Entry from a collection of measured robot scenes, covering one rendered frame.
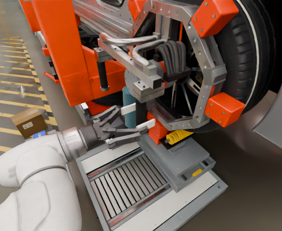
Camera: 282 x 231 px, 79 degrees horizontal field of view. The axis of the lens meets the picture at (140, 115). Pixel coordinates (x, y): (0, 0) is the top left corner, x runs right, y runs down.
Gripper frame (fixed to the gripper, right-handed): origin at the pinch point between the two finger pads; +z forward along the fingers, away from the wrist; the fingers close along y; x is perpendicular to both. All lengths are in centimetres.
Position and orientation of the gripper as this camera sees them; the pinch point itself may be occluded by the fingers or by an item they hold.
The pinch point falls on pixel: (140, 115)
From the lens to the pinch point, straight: 58.9
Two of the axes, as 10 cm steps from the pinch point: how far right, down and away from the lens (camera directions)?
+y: 5.3, 5.7, -6.3
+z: 8.5, -3.5, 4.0
